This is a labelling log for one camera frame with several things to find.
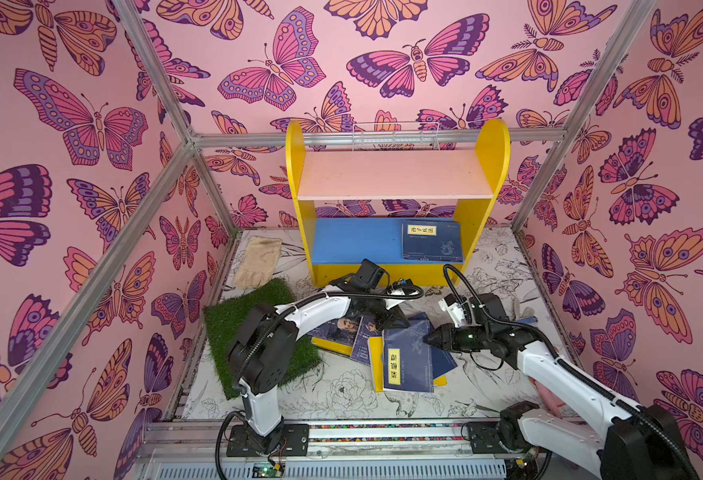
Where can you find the dark portrait cover book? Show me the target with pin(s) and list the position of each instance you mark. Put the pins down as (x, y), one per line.
(337, 335)

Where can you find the purple cover book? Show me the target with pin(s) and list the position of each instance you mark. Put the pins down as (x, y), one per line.
(367, 330)

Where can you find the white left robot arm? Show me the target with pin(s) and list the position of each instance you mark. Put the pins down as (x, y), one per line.
(264, 345)

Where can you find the beige cloth glove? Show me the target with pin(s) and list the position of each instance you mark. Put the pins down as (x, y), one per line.
(258, 264)

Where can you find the aluminium frame post right rear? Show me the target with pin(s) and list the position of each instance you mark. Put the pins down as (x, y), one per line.
(616, 49)

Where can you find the clear wire rack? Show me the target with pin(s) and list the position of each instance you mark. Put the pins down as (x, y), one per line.
(387, 136)

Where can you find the yellow wooden bookshelf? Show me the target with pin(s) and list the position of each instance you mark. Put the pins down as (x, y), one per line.
(350, 205)

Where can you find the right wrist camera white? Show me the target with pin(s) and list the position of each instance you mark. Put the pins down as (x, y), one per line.
(458, 308)

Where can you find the yellow cartoon cover book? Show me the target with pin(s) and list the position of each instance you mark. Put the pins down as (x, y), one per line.
(376, 350)

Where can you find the navy book yellow label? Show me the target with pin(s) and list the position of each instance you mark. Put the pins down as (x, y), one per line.
(435, 241)

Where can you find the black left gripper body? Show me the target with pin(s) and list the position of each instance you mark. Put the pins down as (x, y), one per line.
(374, 307)

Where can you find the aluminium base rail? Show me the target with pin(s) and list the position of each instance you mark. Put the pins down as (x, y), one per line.
(412, 449)

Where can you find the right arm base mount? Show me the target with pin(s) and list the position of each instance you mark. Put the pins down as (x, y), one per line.
(495, 437)

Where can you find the small green circuit board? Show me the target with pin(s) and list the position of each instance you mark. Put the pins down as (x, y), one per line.
(267, 471)

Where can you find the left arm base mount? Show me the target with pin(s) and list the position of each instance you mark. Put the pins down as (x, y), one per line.
(286, 440)

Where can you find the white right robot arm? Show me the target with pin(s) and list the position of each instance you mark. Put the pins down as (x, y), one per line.
(617, 438)

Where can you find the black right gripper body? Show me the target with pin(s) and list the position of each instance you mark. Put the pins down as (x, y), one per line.
(453, 336)

